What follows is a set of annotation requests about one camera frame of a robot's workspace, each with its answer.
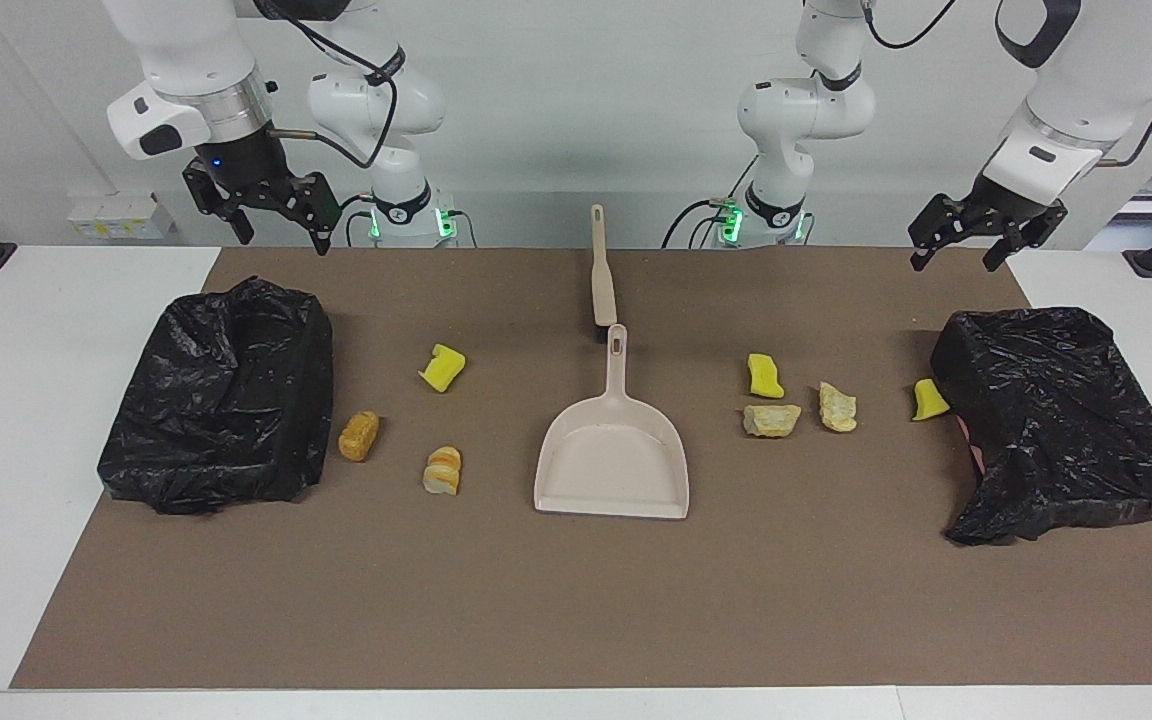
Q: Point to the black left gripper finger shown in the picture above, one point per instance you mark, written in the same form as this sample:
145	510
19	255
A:
999	254
921	252

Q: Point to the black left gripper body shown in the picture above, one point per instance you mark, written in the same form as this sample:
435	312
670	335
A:
986	212

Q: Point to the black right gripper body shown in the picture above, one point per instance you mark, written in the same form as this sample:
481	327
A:
236	175

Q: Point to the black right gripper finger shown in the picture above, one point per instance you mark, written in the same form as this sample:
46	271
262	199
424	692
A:
239	225
322	238

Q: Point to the yellow sponge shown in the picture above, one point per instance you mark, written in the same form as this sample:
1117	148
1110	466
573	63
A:
928	400
443	368
765	376

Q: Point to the pale bread piece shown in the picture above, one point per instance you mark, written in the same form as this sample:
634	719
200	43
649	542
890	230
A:
837	408
771	421

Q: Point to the brown bread roll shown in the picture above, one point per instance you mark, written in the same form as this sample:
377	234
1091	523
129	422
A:
358	436

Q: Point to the striped croissant piece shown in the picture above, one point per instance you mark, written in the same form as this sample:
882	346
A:
442	471

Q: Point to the beige brush black bristles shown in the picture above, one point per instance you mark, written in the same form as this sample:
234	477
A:
603	285

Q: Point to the beige plastic dustpan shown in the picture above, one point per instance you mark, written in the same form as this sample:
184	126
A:
611	460

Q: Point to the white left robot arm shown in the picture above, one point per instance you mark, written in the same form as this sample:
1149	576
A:
806	110

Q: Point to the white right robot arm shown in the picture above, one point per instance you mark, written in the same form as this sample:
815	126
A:
186	50

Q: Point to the black bag lined bin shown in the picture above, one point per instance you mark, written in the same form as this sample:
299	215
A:
216	400

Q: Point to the black bag over pink bin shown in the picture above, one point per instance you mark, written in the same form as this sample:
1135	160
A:
1066	420

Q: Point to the pink bin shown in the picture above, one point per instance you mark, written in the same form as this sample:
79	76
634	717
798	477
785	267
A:
974	450

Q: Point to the white power strip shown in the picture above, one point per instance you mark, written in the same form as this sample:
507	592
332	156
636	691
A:
116	215

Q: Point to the brown table mat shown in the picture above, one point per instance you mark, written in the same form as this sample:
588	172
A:
576	600

